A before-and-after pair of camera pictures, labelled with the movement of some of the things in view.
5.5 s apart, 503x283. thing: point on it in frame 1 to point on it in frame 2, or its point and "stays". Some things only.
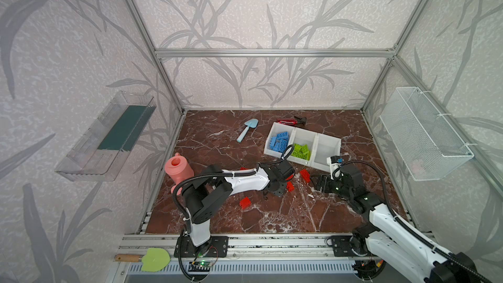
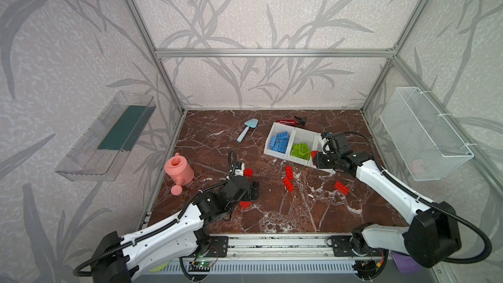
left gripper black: x=278 y=185 to x=253 y=190
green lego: x=304 y=152 stays
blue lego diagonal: x=272 y=142 stays
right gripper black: x=325 y=183 to x=319 y=159
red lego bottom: x=245 y=203 stays
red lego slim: x=289 y=187 stays
